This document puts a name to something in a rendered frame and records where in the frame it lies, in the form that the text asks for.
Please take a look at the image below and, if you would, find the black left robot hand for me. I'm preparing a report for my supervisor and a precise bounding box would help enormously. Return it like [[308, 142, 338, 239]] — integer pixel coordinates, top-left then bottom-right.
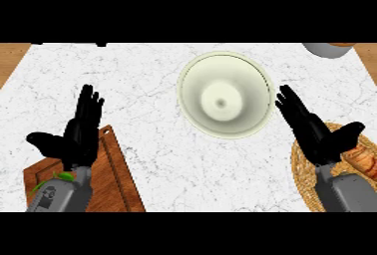
[[26, 84, 107, 172]]

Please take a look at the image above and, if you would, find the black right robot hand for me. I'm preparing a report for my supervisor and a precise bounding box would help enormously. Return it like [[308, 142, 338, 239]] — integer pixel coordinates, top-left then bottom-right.
[[274, 85, 367, 167]]

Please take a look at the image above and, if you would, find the woven wicker placemat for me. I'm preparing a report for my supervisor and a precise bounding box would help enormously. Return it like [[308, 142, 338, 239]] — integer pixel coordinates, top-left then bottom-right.
[[290, 122, 377, 213]]

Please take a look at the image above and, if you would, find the orange squash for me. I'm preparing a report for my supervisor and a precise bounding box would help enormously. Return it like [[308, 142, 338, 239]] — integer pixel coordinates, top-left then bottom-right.
[[340, 142, 377, 182]]

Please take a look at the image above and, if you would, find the cream ceramic bowl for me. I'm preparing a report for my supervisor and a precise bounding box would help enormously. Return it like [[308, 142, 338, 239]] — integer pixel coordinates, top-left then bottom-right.
[[176, 50, 277, 139]]

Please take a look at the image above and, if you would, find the green vegetable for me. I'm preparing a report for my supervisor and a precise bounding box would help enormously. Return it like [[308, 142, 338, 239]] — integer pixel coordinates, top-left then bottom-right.
[[29, 170, 77, 197]]

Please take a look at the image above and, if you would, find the brown wooden cutting board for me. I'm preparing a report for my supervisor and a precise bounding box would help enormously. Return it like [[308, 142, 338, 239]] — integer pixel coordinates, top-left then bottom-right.
[[23, 125, 148, 213]]

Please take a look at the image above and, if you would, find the grey round pot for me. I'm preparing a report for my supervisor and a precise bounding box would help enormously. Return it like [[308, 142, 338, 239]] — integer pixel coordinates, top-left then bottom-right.
[[301, 43, 357, 60]]

